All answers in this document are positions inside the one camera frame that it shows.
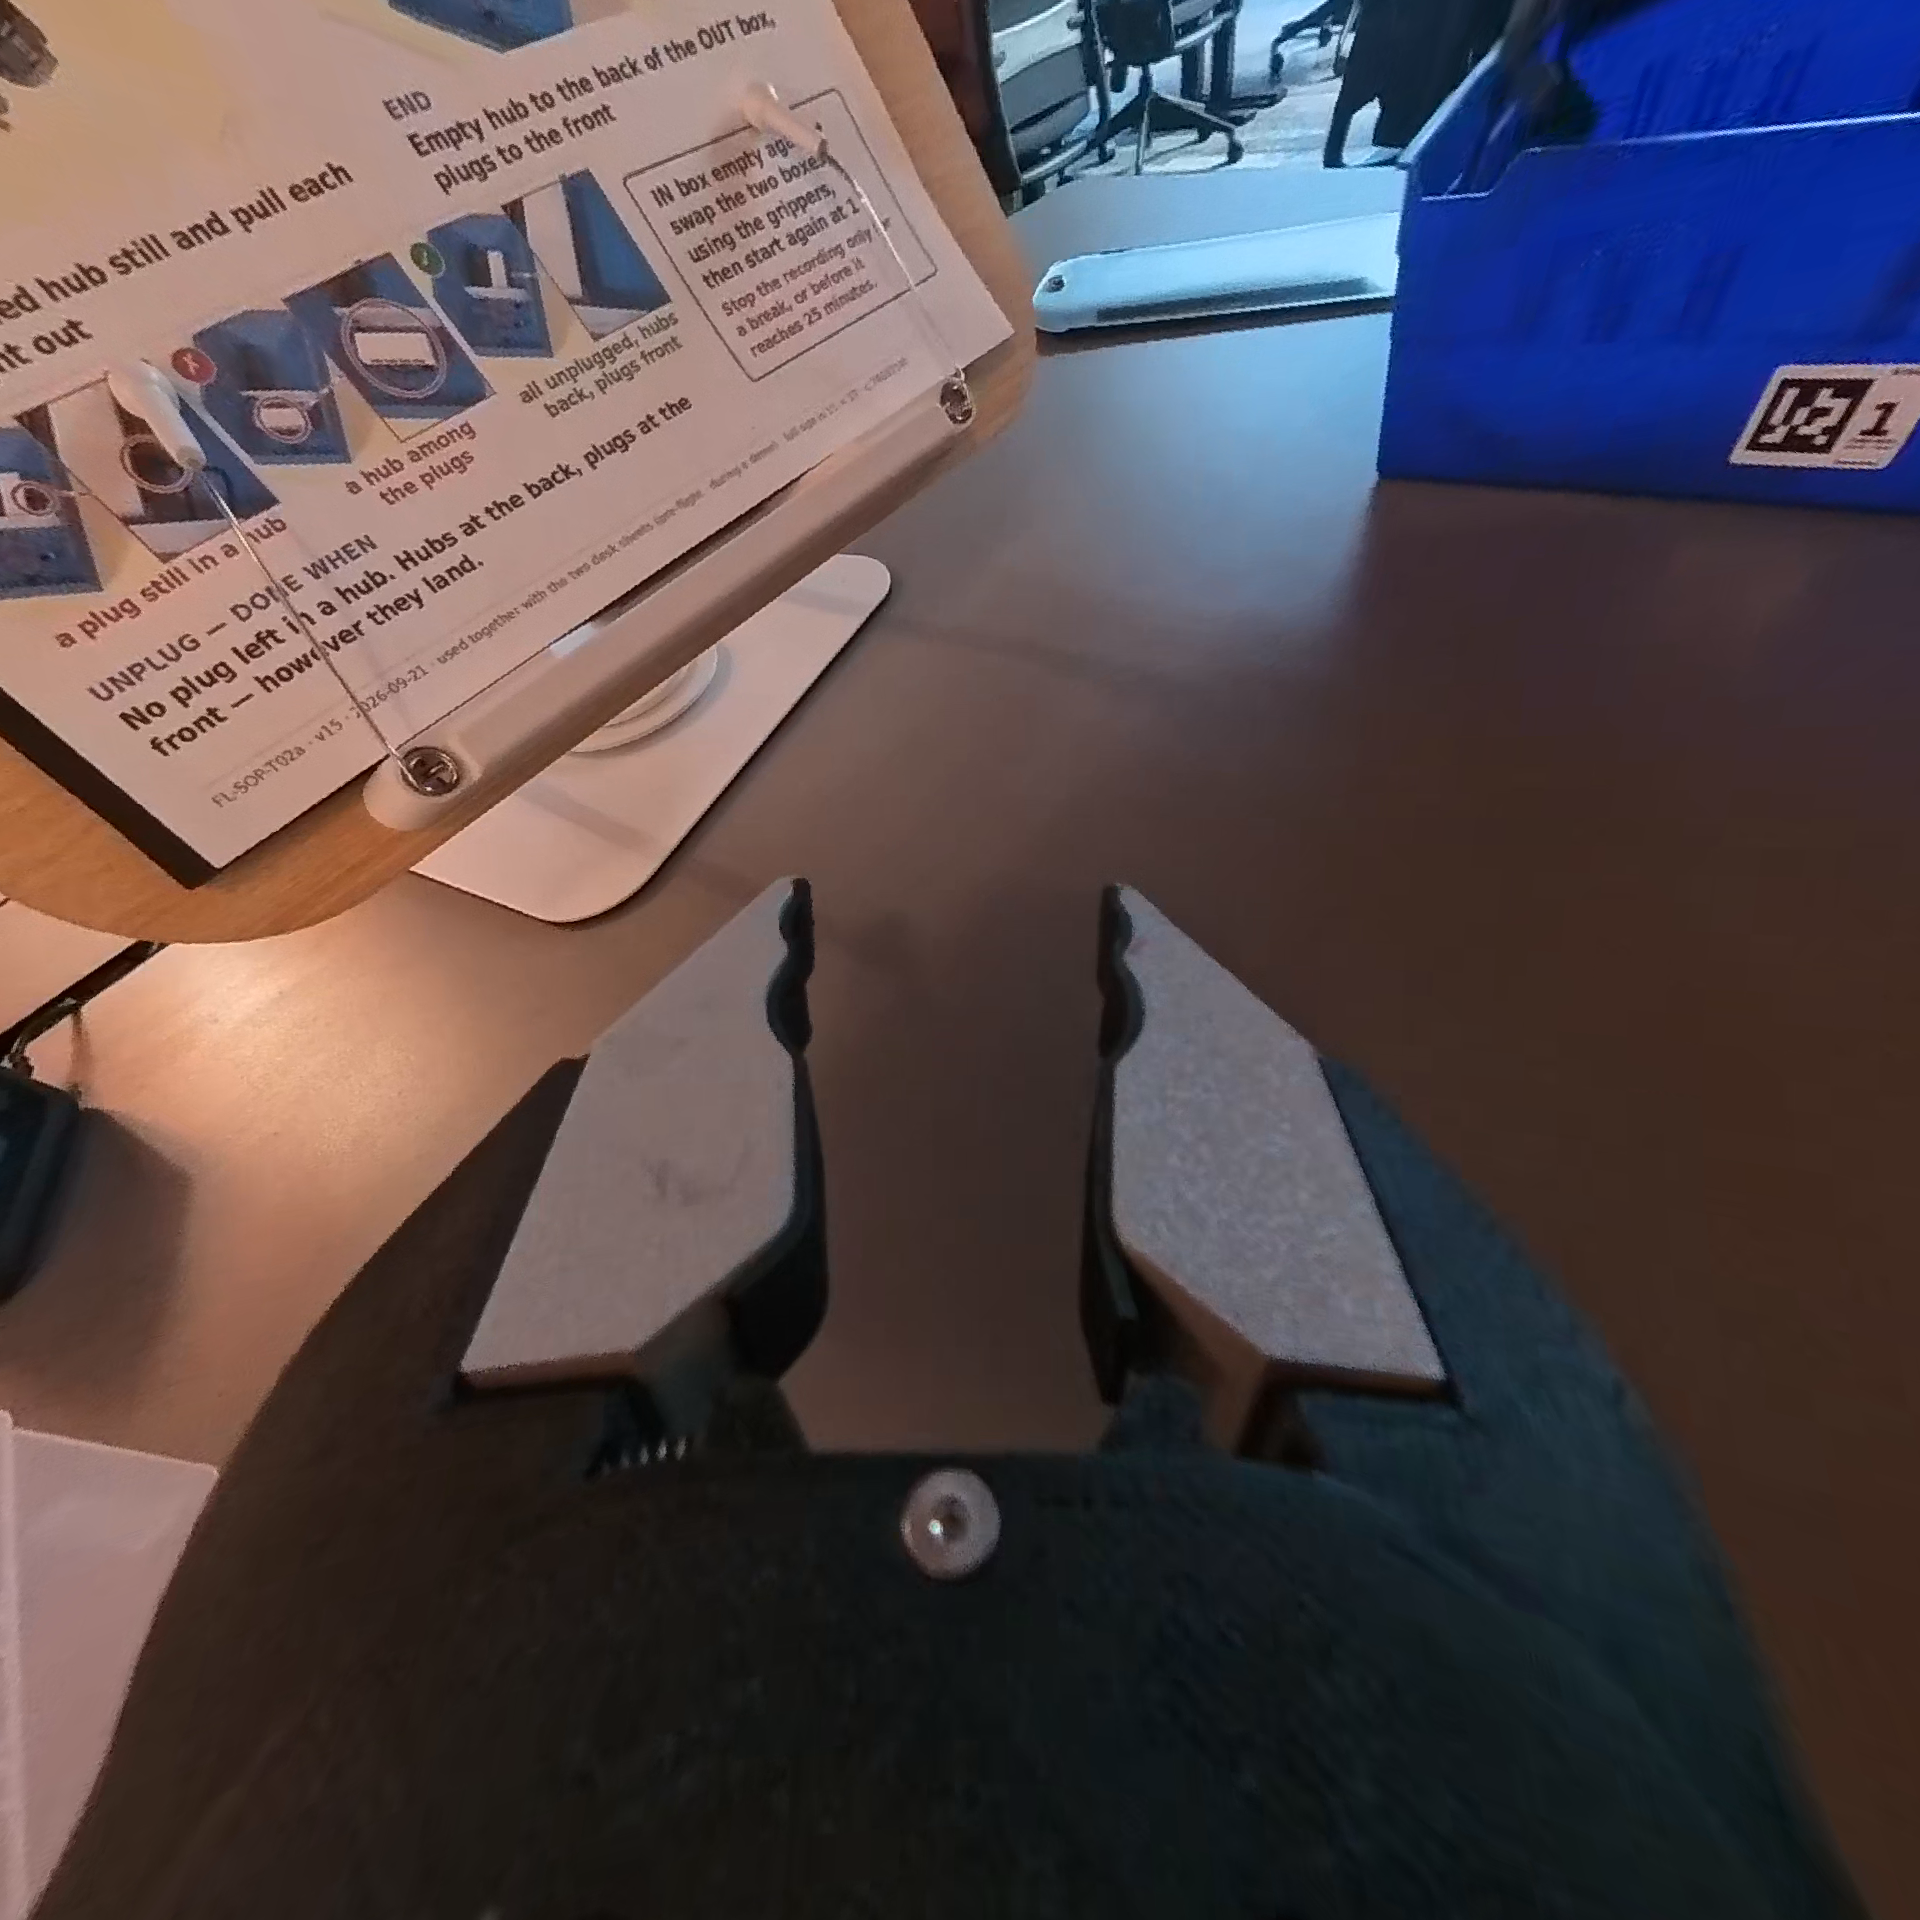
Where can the blue plastic box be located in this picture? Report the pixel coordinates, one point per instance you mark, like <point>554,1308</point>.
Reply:
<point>1575,347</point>

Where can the grey mesh office chair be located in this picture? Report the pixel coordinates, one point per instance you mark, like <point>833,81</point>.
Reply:
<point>1043,91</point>

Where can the white stand base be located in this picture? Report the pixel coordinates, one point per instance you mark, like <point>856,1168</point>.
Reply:
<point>600,839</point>

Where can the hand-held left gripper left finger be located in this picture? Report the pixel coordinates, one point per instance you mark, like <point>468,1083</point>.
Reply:
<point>660,1185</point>

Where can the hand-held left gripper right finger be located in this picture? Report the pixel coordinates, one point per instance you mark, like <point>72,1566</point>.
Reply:
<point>1260,1201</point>

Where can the white flat device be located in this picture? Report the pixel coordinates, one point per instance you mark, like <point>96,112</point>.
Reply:
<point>1200,288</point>

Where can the printed instruction sheet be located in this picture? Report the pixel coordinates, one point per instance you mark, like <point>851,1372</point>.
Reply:
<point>493,182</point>

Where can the black office chair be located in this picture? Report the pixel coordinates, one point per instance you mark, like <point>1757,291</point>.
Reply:
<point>1161,67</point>

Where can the wooden sign board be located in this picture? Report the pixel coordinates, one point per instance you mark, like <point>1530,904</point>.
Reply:
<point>299,904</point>

